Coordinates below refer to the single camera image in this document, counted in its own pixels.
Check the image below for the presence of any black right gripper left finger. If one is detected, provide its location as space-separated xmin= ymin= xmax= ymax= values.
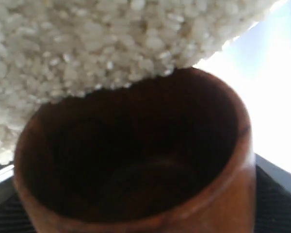
xmin=0 ymin=194 xmax=36 ymax=233

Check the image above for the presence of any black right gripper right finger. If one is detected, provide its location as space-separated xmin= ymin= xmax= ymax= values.
xmin=254 ymin=167 xmax=291 ymax=233

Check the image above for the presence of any brown wooden cup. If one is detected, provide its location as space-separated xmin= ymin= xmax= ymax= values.
xmin=14 ymin=68 xmax=256 ymax=233

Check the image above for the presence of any steel plate of rice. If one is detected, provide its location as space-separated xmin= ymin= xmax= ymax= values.
xmin=0 ymin=0 xmax=291 ymax=190

